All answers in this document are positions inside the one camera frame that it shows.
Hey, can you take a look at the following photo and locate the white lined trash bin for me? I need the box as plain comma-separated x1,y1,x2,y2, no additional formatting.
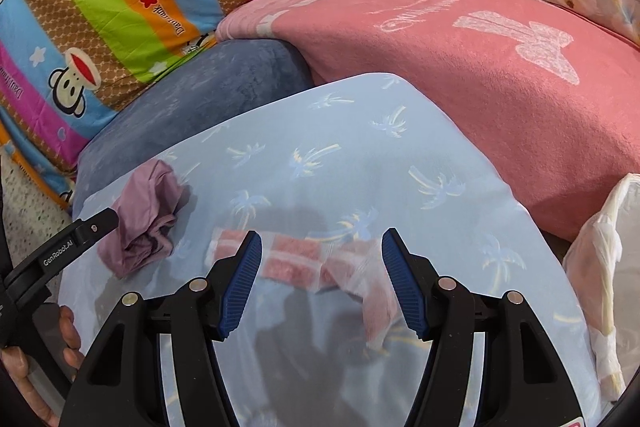
563,173,640,401

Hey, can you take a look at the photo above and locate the colourful monkey print quilt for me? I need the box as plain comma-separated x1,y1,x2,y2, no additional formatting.
1,0,250,208

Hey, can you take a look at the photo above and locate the purple wrapper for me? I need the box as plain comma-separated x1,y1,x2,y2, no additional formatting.
98,159,186,280

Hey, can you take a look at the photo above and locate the pink towel blanket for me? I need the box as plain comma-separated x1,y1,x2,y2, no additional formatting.
216,0,639,239

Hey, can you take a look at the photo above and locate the person's left hand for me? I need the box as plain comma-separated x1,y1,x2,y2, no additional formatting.
1,306,85,426

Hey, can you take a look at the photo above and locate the dark blue pillow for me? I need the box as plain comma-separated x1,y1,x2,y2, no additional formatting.
72,39,314,217

